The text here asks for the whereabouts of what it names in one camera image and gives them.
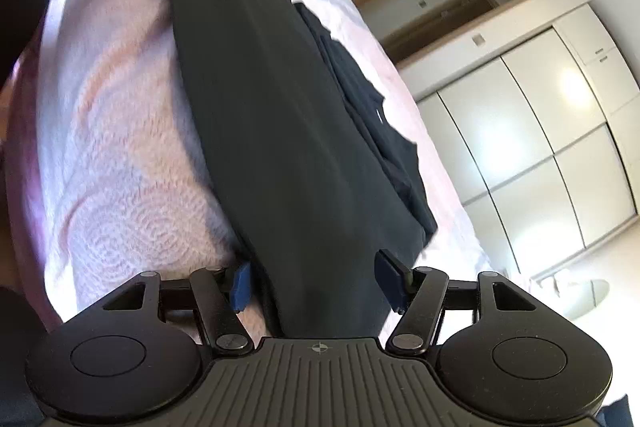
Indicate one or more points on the dark navy shirt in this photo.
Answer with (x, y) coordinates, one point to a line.
(360, 92)

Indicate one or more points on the dark green t-shirt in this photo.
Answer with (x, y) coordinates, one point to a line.
(280, 132)

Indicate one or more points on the pink bed blanket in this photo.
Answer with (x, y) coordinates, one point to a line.
(115, 132)

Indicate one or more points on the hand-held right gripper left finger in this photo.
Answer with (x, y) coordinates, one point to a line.
(241, 287)

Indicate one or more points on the white ceiling lamp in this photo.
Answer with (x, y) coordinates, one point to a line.
(595, 293)

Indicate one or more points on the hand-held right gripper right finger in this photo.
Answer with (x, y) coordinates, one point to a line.
(392, 282)

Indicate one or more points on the white wardrobe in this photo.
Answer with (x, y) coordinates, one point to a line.
(525, 132)

